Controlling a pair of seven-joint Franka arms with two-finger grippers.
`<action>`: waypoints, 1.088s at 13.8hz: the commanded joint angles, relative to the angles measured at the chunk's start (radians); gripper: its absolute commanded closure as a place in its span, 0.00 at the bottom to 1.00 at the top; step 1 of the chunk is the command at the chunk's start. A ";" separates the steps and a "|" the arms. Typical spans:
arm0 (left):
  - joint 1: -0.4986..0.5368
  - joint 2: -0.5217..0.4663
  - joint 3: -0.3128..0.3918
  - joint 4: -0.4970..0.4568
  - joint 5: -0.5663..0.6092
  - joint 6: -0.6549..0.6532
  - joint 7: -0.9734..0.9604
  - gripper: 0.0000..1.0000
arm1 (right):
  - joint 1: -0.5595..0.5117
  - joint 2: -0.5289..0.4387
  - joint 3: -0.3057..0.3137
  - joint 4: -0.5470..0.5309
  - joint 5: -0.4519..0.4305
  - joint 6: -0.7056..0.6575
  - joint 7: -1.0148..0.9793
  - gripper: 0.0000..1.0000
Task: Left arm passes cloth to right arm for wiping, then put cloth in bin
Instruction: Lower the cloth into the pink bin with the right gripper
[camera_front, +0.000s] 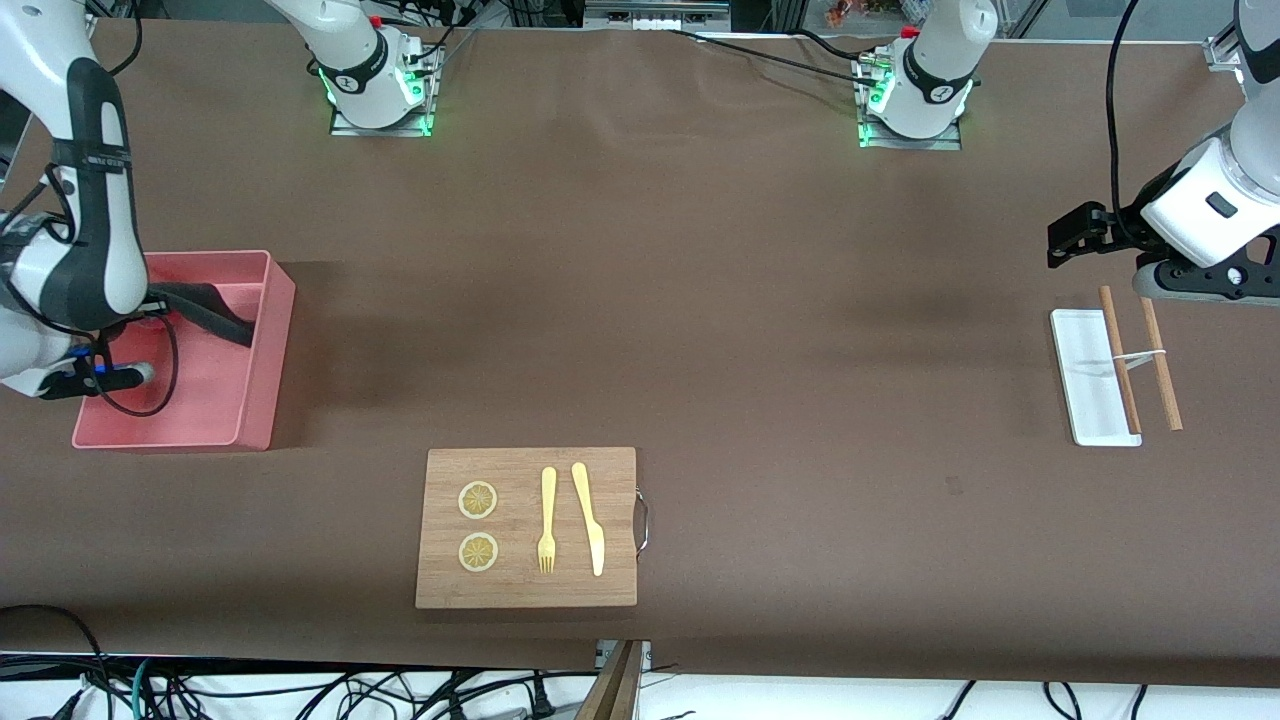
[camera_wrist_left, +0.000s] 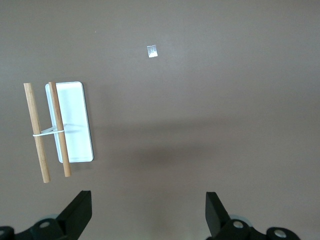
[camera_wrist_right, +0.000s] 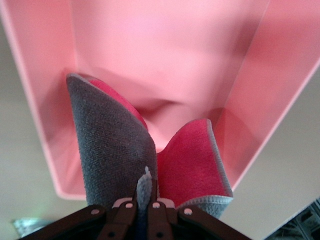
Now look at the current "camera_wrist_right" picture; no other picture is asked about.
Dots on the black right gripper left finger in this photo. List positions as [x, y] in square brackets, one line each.
[100, 225]

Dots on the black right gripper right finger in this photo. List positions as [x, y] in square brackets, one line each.
[190, 225]

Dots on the pink plastic bin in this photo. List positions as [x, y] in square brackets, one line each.
[162, 50]

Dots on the grey cloth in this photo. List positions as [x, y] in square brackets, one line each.
[112, 140]

